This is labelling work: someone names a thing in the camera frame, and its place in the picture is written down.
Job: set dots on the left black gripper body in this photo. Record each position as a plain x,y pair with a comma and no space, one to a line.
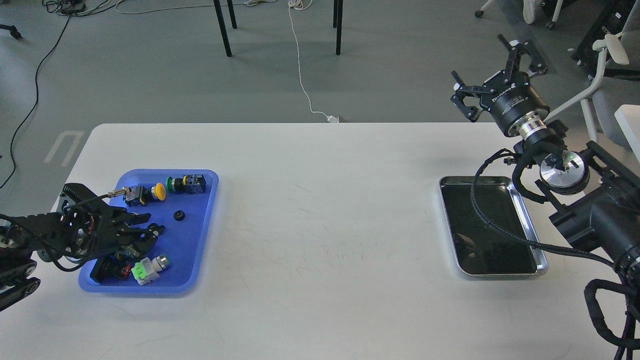
89,230

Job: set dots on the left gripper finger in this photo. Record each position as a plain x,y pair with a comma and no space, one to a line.
134,234
131,218

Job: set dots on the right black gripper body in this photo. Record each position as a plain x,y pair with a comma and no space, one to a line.
512,100

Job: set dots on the small black gear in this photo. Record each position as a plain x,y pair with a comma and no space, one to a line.
156,229
179,215

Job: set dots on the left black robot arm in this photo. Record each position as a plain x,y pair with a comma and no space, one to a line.
22,236

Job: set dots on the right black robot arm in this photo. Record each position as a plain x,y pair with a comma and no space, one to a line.
595,196

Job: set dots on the blue plastic tray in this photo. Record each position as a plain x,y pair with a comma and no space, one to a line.
182,242

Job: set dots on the silver metal tray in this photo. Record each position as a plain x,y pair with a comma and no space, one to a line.
480,251

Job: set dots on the white office chair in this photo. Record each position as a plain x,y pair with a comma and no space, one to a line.
615,83

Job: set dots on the red push button switch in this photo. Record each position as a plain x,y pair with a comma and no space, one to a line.
130,253

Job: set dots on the yellow push button switch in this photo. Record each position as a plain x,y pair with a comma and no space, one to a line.
139,196

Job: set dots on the white green switch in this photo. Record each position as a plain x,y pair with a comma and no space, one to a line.
147,270

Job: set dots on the black selector switch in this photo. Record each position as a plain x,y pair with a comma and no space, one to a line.
108,267

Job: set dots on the green push button switch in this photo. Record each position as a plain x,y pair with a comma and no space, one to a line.
187,184

